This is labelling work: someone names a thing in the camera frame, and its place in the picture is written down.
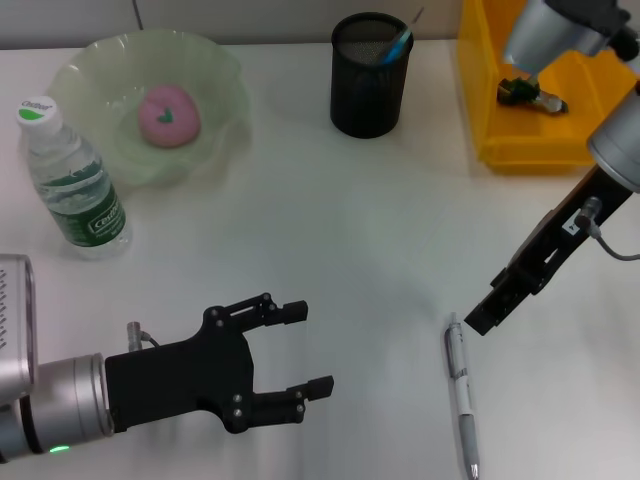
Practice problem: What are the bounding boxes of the silver white pen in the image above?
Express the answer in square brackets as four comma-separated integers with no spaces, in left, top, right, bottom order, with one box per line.
[443,312,484,480]

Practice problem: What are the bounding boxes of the black mesh pen holder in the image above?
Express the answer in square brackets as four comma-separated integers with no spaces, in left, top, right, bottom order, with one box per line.
[328,12,415,140]

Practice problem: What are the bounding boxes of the yellow plastic bin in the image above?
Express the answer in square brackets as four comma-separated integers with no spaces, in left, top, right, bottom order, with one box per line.
[455,0,640,175]

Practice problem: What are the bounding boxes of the green wavy glass fruit plate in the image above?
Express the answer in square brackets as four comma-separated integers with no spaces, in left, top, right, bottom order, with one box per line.
[52,32,250,190]

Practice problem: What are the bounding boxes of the pink toy peach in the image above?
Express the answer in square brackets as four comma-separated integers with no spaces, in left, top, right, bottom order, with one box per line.
[137,83,202,149]

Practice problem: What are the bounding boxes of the clear green-label water bottle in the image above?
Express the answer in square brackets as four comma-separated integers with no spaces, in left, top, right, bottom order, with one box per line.
[14,94,135,261]

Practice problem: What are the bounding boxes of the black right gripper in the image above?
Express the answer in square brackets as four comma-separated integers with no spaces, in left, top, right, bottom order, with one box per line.
[463,166,635,338]

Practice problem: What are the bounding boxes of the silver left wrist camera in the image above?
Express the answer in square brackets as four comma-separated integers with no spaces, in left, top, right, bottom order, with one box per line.
[0,253,40,401]

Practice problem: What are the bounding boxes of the blue capped scissors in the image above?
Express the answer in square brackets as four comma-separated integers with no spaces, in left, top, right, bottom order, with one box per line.
[381,27,414,67]

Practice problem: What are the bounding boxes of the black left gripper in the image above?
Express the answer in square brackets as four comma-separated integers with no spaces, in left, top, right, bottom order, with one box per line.
[103,291,336,435]

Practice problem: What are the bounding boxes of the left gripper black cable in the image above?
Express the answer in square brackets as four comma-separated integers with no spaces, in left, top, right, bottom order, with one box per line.
[125,321,162,352]

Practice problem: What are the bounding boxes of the green plastic wrapper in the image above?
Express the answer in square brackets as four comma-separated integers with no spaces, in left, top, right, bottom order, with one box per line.
[496,73,571,117]

